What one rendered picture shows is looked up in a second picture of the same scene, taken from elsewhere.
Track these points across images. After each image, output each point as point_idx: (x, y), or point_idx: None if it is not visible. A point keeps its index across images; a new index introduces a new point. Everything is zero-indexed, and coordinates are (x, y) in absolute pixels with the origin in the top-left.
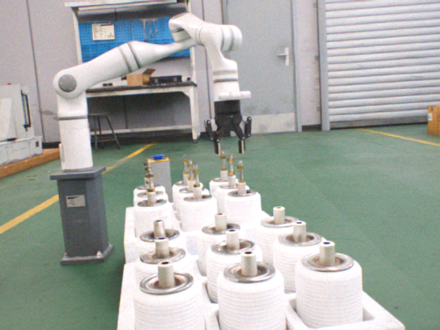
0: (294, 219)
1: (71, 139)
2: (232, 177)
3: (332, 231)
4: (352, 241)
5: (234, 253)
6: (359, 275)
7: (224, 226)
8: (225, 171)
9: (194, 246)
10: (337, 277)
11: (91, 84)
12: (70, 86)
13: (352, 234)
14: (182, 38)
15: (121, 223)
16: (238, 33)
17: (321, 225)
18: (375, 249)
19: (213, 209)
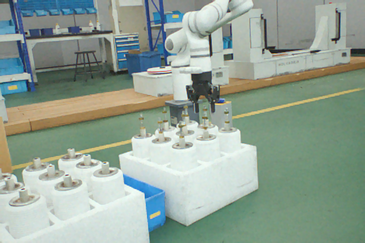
0: (112, 173)
1: (173, 80)
2: (203, 131)
3: (346, 210)
4: (330, 225)
5: (39, 177)
6: (17, 213)
7: (85, 163)
8: (226, 124)
9: (143, 170)
10: (5, 207)
11: (181, 45)
12: (170, 46)
13: (350, 221)
14: (230, 8)
15: (252, 140)
16: (199, 18)
17: (356, 200)
18: (322, 241)
19: (160, 151)
